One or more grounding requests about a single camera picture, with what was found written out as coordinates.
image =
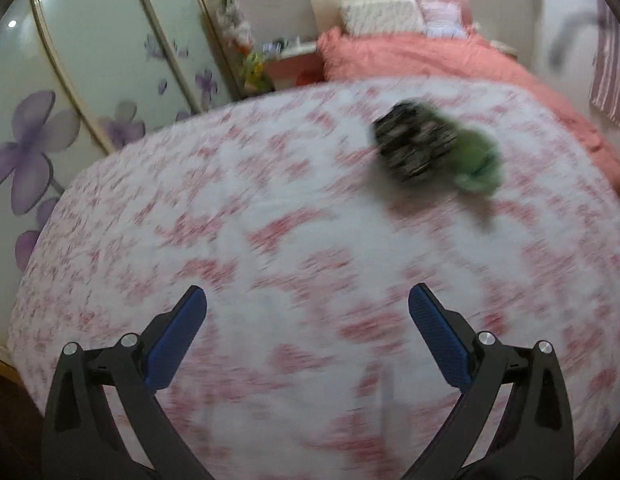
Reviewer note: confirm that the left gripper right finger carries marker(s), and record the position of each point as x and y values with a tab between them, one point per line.
513	418

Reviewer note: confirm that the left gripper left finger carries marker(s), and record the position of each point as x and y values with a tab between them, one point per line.
80	438

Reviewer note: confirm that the floral pink tablecloth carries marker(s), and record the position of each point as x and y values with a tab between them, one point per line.
308	365

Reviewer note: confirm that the green cloth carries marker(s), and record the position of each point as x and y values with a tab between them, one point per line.
474	160

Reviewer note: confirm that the black floral scrunchie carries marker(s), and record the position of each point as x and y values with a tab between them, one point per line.
413	139

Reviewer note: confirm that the pink striped curtain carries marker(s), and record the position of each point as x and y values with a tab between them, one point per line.
605	90

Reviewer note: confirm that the floral sliding wardrobe door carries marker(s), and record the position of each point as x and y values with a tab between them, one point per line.
80	79

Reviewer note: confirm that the salmon pink duvet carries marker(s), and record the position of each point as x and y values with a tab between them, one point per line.
349	58

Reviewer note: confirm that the pink nightstand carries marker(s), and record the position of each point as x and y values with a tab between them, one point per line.
295	67

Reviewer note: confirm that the striped pink pillow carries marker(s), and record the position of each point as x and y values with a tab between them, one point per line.
443	19

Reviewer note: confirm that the floral white pillow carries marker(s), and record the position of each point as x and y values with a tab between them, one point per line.
381	17

